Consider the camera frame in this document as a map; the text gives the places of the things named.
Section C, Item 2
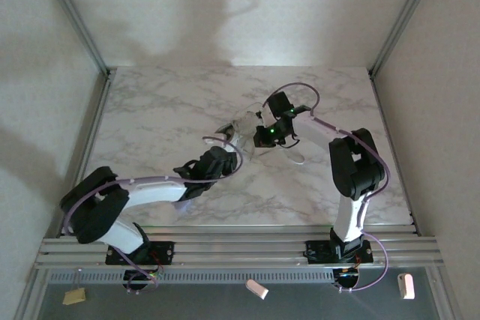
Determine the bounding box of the white sneaker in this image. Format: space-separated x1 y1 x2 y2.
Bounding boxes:
214 109 307 166

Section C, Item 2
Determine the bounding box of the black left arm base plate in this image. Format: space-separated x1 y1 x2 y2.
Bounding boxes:
104 241 176 265

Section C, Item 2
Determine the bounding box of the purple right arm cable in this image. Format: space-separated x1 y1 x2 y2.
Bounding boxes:
268 82 393 293

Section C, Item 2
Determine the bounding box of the yellow paper tag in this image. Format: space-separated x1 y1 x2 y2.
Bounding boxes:
62 288 86 305

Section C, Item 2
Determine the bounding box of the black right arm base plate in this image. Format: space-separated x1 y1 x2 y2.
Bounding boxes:
305 239 374 265

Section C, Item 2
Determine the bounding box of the aluminium corner post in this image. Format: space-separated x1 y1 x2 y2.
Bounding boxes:
35 0 116 79
367 0 443 79

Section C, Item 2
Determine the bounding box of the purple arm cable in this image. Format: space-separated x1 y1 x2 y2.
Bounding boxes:
62 135 245 295
268 82 393 293

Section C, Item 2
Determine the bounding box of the aluminium front rail frame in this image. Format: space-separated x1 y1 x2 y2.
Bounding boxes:
31 224 446 272

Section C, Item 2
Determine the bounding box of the grey slotted cable duct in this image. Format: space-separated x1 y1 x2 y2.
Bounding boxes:
46 269 335 286

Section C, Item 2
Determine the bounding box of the aluminium side rail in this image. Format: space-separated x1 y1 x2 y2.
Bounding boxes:
55 72 116 238

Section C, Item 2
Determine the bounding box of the white shoelace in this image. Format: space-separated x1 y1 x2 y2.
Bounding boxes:
238 101 264 113

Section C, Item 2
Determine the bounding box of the white pink plastic block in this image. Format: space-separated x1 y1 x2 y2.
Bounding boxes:
397 273 416 301
245 279 269 301

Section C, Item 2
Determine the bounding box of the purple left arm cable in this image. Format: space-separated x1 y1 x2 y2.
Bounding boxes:
62 135 245 295

